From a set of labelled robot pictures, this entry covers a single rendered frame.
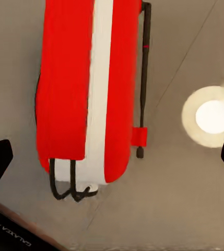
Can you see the coffee table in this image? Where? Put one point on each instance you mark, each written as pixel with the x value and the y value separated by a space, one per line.
pixel 172 199

